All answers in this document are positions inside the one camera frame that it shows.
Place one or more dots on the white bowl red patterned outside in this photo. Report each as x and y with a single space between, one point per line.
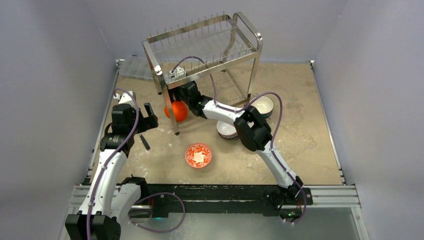
226 131

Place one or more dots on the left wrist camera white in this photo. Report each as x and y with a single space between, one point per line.
125 98

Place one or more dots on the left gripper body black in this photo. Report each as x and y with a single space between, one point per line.
142 123

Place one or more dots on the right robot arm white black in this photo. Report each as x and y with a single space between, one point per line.
253 131

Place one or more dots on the stainless steel dish rack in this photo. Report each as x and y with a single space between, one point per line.
226 47

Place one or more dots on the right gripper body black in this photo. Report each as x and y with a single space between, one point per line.
184 93

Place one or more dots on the black hammer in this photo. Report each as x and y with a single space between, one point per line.
144 142

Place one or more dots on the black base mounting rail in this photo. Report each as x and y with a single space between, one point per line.
266 200

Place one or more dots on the white bowl teal outside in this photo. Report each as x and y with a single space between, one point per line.
264 105

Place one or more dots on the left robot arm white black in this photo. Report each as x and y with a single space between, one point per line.
100 215

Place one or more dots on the orange white floral bowl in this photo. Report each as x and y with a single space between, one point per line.
198 155

